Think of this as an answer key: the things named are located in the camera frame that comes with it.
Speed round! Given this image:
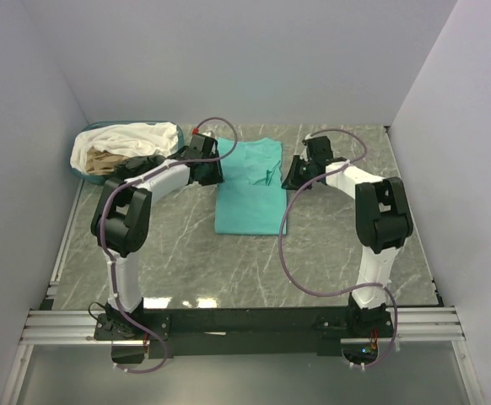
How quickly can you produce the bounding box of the teal t shirt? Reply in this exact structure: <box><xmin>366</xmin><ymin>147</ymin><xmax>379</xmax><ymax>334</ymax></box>
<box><xmin>214</xmin><ymin>138</ymin><xmax>287</xmax><ymax>235</ymax></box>

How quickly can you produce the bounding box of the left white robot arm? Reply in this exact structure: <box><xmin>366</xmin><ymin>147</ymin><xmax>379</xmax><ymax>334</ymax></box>
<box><xmin>90</xmin><ymin>129</ymin><xmax>224</xmax><ymax>339</ymax></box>

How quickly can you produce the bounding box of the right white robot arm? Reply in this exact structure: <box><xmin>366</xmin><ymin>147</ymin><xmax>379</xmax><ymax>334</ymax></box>
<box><xmin>282</xmin><ymin>131</ymin><xmax>413</xmax><ymax>337</ymax></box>

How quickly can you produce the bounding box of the white t shirt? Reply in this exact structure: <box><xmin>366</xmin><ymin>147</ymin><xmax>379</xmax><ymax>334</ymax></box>
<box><xmin>68</xmin><ymin>121</ymin><xmax>178</xmax><ymax>174</ymax></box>

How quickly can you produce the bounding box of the black t shirt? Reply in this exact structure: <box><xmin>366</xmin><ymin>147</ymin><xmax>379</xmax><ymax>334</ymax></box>
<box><xmin>104</xmin><ymin>154</ymin><xmax>167</xmax><ymax>188</ymax></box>

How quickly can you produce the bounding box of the tan t shirt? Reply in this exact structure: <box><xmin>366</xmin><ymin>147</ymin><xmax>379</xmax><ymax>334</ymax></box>
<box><xmin>85</xmin><ymin>148</ymin><xmax>127</xmax><ymax>176</ymax></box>

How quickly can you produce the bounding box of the teal laundry basket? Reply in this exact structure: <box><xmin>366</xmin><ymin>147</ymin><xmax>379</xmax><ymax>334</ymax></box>
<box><xmin>68</xmin><ymin>121</ymin><xmax>186</xmax><ymax>186</ymax></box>

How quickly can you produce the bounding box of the black base beam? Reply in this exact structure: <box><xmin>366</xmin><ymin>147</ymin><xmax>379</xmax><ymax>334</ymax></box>
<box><xmin>94</xmin><ymin>306</ymin><xmax>393</xmax><ymax>364</ymax></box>

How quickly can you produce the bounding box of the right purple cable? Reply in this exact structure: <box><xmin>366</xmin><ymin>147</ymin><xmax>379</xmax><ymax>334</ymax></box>
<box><xmin>278</xmin><ymin>128</ymin><xmax>400</xmax><ymax>368</ymax></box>

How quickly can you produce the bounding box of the aluminium frame rail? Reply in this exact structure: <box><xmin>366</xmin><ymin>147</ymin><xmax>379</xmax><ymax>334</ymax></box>
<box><xmin>0</xmin><ymin>185</ymin><xmax>99</xmax><ymax>405</ymax></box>

